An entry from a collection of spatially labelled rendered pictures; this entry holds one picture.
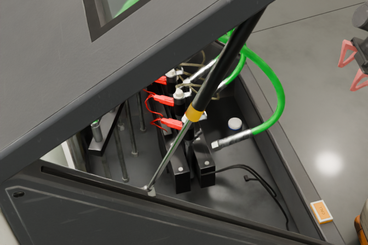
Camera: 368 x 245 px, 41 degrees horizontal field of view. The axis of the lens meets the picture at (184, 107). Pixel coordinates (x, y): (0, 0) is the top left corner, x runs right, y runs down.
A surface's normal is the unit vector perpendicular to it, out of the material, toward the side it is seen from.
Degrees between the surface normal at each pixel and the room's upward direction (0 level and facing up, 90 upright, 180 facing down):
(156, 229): 90
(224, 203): 0
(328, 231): 0
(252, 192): 0
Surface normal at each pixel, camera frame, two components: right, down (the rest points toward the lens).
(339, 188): -0.04, -0.70
